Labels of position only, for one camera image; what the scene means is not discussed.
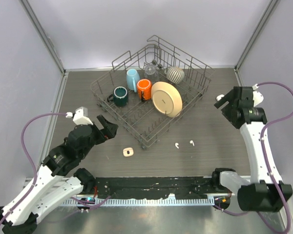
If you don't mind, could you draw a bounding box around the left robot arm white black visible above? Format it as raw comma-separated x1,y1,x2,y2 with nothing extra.
0,111,118,234

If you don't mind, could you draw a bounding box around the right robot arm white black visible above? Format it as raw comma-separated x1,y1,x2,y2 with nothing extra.
210,86,293,213

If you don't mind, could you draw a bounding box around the white earbud charging case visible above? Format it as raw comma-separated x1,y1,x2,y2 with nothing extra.
216,95,223,101

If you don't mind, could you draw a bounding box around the dark green mug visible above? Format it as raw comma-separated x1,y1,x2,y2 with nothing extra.
107,86,128,107

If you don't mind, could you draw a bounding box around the orange mug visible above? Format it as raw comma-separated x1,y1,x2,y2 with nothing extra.
137,79,152,102

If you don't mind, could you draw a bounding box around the striped ceramic mug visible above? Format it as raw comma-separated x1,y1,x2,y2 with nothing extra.
164,67,185,84

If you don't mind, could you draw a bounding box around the light blue mug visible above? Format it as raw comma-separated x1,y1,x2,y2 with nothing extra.
126,69,140,93

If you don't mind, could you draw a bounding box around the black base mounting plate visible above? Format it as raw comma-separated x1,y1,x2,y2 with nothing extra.
81,176,230,200

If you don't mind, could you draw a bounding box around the beige plate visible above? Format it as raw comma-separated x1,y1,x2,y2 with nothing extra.
151,81,183,118

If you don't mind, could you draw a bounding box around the clear glass cup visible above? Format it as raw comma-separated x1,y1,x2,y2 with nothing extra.
144,63,159,83

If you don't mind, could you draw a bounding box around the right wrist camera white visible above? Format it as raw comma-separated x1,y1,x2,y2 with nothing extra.
252,84,264,107

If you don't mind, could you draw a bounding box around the grey wire dish rack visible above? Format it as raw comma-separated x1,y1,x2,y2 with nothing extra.
91,35,214,149

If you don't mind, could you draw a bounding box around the white slotted cable duct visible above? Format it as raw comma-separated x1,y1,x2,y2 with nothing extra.
61,197,215,207

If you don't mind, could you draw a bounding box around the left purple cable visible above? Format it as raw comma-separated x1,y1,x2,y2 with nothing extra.
0,112,68,234

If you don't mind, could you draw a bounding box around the aluminium frame post right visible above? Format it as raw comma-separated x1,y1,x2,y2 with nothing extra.
233,0,281,72

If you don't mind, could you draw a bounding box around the aluminium frame post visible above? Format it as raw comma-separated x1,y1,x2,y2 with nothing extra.
233,0,281,72
19,0,66,75

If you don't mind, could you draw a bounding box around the aluminium frame rail front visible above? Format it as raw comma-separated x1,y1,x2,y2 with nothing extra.
21,175,289,197

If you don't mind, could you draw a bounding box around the aluminium frame post left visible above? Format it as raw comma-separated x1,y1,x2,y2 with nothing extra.
19,0,66,75

